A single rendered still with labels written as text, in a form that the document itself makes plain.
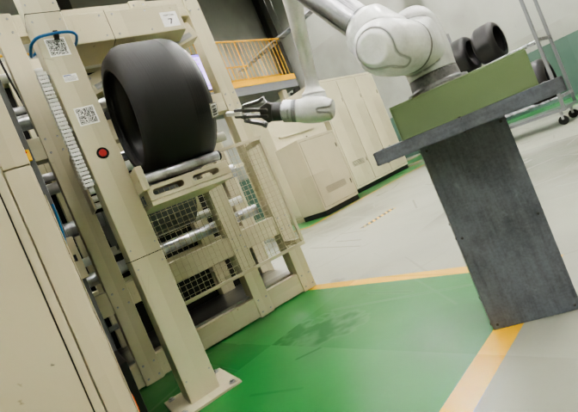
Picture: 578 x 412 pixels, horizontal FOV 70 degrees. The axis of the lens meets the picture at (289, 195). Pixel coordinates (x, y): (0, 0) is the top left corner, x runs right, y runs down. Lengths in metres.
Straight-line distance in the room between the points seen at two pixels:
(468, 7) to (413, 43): 11.66
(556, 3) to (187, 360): 11.59
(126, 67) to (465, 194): 1.29
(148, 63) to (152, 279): 0.84
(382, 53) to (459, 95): 0.27
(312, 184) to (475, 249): 5.06
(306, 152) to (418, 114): 5.13
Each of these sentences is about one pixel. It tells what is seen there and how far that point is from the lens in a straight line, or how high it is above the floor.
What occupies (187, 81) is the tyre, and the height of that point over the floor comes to 1.19.
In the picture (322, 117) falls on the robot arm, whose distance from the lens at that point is 1.63.
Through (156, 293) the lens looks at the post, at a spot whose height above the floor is 0.46.
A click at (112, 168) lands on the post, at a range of 1.78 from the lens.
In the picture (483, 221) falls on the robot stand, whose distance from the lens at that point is 1.37.
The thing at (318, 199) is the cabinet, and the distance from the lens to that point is 6.32.
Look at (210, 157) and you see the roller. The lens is 1.79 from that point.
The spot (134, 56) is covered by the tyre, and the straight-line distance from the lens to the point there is 1.77.
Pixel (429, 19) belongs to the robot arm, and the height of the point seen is 0.96.
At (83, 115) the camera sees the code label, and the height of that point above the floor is 1.22.
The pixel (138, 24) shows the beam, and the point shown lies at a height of 1.69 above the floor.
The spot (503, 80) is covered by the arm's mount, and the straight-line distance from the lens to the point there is 1.32.
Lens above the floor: 0.66
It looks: 1 degrees down
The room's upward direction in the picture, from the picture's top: 23 degrees counter-clockwise
